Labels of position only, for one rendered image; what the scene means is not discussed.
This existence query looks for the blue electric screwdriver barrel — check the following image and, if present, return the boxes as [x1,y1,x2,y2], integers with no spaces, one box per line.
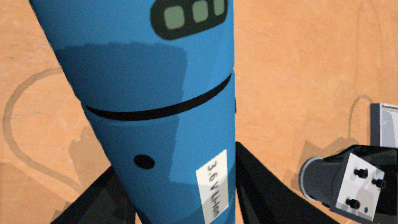
[28,0,236,224]

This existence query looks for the dark grey cylinder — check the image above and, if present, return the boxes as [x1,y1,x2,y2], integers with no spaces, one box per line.
[298,157,342,205]

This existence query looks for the white flat plate with holes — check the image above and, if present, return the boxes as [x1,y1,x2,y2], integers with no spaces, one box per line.
[329,152,384,224]

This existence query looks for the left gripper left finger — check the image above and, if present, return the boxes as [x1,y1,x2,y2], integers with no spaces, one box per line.
[50,166,136,224]

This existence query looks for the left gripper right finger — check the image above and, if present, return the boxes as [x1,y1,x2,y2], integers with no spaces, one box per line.
[235,141,340,224]

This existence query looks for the black socket-head screw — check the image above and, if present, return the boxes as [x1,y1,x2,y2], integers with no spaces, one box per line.
[372,179,386,189]
[354,169,368,179]
[346,199,360,210]

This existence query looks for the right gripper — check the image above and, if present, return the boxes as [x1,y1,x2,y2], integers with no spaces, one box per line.
[323,144,398,224]

